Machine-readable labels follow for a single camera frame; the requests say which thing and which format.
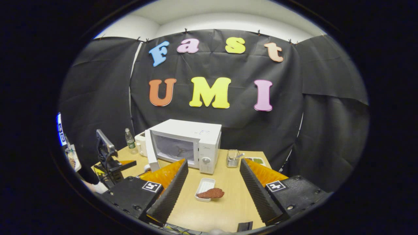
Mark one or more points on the metal mesh cup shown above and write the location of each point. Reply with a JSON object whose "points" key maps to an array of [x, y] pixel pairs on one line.
{"points": [[232, 160]]}

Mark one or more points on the white compartment seasoning plate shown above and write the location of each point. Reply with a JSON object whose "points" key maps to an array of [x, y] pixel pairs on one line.
{"points": [[258, 160]]}

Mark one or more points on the white toaster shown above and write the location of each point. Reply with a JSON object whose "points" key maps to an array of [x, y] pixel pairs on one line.
{"points": [[140, 143]]}

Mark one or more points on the white rectangular tray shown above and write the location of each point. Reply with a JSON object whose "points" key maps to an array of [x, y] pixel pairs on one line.
{"points": [[205, 183]]}

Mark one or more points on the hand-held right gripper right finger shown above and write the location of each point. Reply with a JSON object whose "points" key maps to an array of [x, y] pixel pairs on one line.
{"points": [[258, 195]]}

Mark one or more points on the blue lit screen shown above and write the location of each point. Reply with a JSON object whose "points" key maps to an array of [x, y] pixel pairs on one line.
{"points": [[60, 130]]}

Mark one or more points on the brown meat piece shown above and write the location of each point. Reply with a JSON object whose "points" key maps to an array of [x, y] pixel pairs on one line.
{"points": [[212, 193]]}

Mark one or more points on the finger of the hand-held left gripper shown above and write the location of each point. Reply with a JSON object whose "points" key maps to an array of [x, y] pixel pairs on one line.
{"points": [[128, 163]]}

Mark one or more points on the clear plastic water bottle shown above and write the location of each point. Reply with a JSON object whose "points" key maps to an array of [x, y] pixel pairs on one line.
{"points": [[130, 142]]}

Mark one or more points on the white microwave oven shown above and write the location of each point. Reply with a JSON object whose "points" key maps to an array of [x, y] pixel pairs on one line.
{"points": [[209, 137]]}

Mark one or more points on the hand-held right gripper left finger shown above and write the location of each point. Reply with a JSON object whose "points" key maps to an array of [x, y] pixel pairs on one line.
{"points": [[169, 195]]}

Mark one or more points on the pile of desk clutter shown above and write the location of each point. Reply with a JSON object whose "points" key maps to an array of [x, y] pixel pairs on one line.
{"points": [[73, 160]]}

